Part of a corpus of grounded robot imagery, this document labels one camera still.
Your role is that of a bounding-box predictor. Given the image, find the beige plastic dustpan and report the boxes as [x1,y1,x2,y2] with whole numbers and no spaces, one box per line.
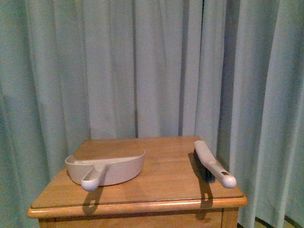
[65,152,146,191]

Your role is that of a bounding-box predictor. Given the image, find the wooden nightstand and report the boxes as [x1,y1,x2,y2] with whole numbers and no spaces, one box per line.
[27,136,247,228]

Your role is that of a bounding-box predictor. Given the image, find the beige hand brush black bristles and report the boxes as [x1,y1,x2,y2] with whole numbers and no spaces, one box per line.
[194,141,237,189]

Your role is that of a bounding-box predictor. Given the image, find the light green curtain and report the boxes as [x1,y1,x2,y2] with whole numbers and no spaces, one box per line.
[0,0,304,228]

